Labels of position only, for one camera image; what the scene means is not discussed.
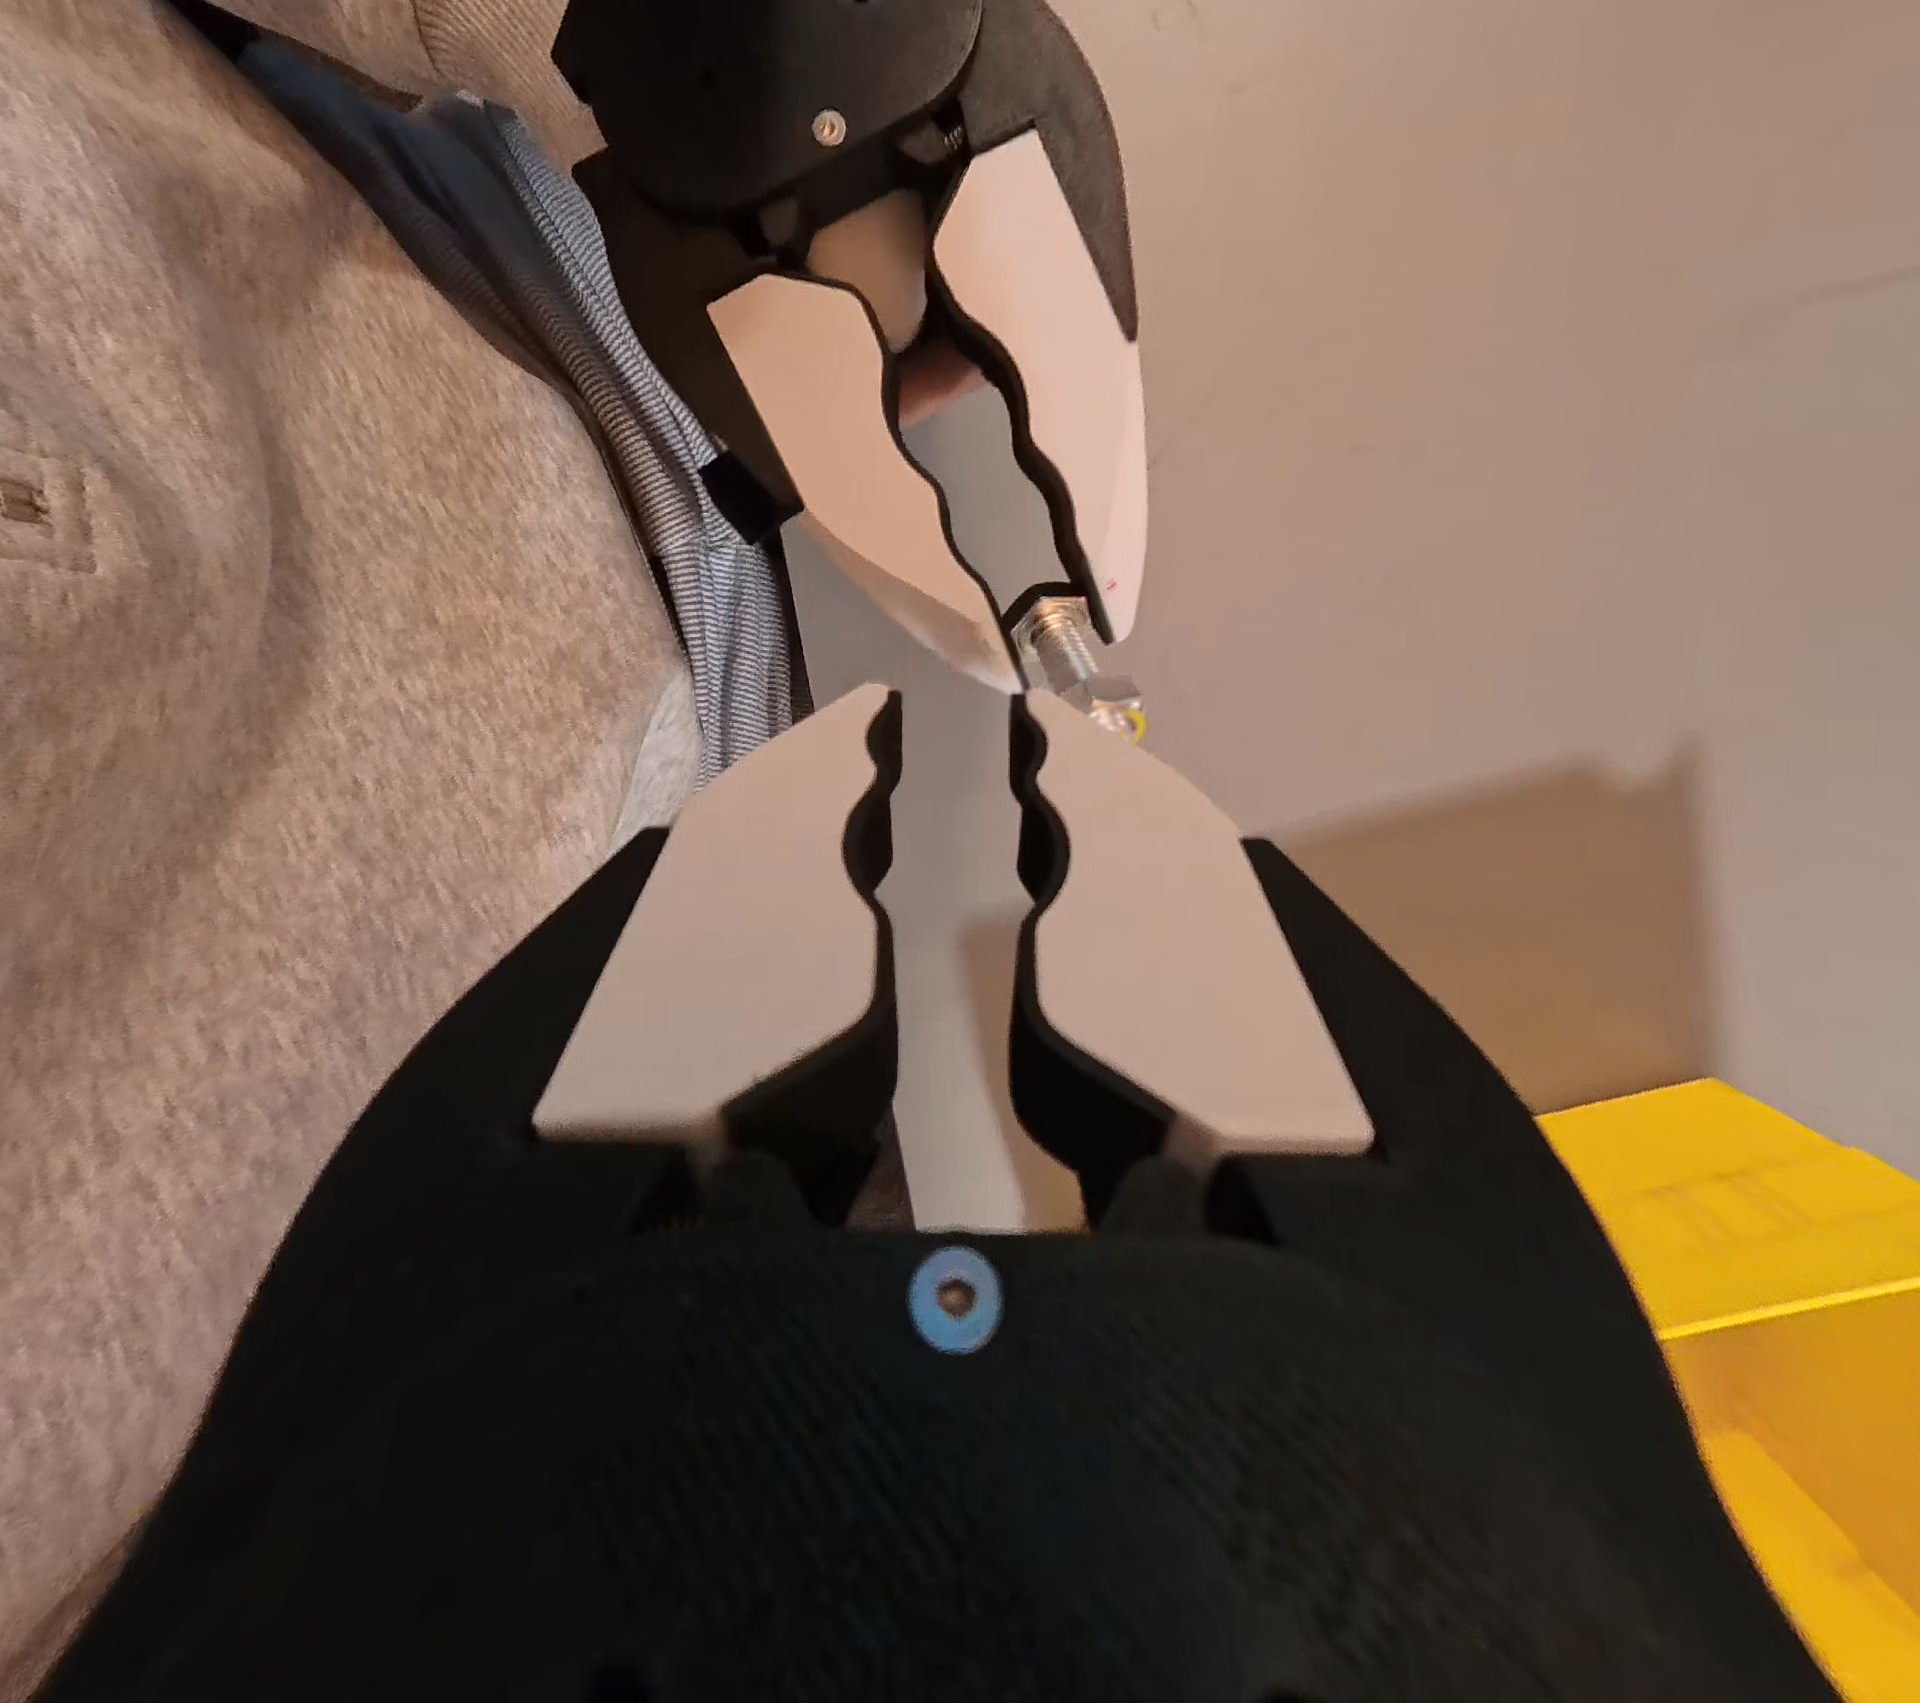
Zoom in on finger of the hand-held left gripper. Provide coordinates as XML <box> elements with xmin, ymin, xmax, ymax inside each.
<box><xmin>703</xmin><ymin>267</ymin><xmax>1026</xmax><ymax>695</ymax></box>
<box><xmin>922</xmin><ymin>127</ymin><xmax>1153</xmax><ymax>647</ymax></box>

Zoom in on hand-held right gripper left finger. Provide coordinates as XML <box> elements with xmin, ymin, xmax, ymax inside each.
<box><xmin>529</xmin><ymin>683</ymin><xmax>907</xmax><ymax>1188</ymax></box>

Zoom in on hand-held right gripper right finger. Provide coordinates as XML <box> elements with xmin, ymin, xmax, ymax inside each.
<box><xmin>1008</xmin><ymin>687</ymin><xmax>1378</xmax><ymax>1196</ymax></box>

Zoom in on silver hex bolt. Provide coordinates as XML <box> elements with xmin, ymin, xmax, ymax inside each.
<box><xmin>1034</xmin><ymin>623</ymin><xmax>1151</xmax><ymax>745</ymax></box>

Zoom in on person's left hand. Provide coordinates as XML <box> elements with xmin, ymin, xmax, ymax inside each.
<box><xmin>895</xmin><ymin>325</ymin><xmax>1001</xmax><ymax>417</ymax></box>

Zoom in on blue striped shirt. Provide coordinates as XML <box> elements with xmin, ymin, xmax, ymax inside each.
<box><xmin>240</xmin><ymin>37</ymin><xmax>813</xmax><ymax>789</ymax></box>

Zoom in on person's grey sweatshirt torso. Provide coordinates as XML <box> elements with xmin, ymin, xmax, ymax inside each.
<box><xmin>0</xmin><ymin>0</ymin><xmax>708</xmax><ymax>1703</ymax></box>

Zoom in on yellow plastic bin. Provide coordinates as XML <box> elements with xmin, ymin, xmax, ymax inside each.
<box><xmin>1537</xmin><ymin>1074</ymin><xmax>1920</xmax><ymax>1703</ymax></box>

